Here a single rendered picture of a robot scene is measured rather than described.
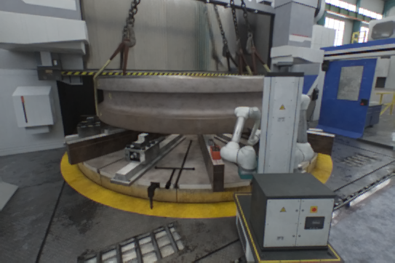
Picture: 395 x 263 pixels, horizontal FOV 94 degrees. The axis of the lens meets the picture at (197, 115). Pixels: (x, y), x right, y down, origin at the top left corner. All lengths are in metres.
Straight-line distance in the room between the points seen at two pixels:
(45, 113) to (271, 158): 4.70
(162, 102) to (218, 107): 0.93
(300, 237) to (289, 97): 1.18
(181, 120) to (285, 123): 1.57
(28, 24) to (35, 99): 2.01
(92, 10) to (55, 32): 2.16
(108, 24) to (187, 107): 3.39
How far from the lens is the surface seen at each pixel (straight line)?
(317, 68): 8.73
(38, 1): 4.18
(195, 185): 2.67
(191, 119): 2.86
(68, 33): 3.60
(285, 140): 1.99
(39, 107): 5.27
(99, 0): 5.72
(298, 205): 1.78
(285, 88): 1.88
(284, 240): 1.94
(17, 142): 5.95
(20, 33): 3.69
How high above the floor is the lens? 1.73
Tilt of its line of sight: 11 degrees down
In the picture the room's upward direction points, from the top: straight up
